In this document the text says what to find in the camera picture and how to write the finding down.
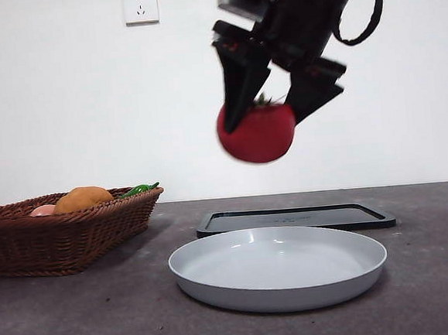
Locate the white wall power socket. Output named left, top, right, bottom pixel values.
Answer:
left=122, top=0, right=160, bottom=28

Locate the black rectangular tray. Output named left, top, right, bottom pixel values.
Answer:
left=193, top=197, right=397, bottom=244

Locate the brown wicker basket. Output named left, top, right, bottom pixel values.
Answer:
left=0, top=184, right=170, bottom=282

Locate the orange-brown potato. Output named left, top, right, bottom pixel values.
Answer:
left=51, top=184, right=115, bottom=215

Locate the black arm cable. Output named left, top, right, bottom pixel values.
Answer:
left=330, top=0, right=388, bottom=49

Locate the green pepper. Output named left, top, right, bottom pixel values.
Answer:
left=116, top=182, right=161, bottom=200

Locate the red tomato with green stem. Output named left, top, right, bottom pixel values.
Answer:
left=214, top=90, right=300, bottom=168

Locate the grey round plate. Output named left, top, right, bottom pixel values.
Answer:
left=165, top=217, right=392, bottom=322

